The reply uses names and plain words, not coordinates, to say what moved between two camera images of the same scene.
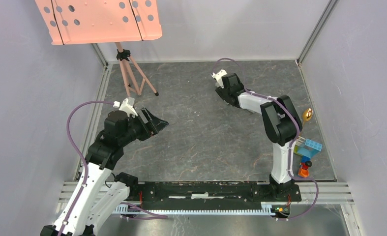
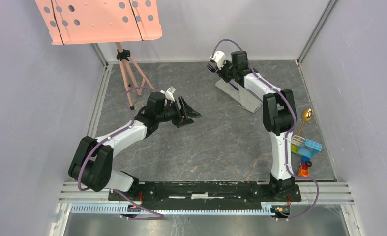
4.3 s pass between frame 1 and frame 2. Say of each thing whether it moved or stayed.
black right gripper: moved
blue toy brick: stayed
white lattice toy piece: stayed
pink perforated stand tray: stayed
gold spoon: stayed
